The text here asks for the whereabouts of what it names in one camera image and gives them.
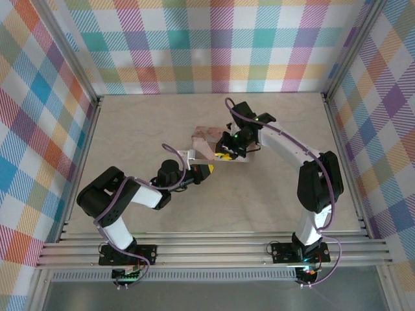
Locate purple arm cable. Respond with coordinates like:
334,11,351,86
93,143,189,289
224,97,344,288

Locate grey slotted cable duct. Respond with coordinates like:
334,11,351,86
51,268,298,283

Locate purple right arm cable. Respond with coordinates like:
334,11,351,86
224,97,344,288

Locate aluminium side rail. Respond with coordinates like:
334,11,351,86
321,92,373,231
55,94,105,242

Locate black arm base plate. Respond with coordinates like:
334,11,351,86
98,243,159,267
270,241,331,264

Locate aluminium corner post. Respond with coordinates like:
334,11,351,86
30,0,102,102
323,0,390,98

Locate floral pattern box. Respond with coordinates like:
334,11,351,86
190,125,257,165

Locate narrow aluminium base rail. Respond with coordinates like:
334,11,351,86
55,230,373,242

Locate wide aluminium base rail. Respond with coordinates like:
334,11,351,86
35,240,393,269

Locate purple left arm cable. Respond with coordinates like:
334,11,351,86
93,143,189,289

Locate black controller board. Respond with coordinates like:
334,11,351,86
111,267,145,286
295,264,320,282

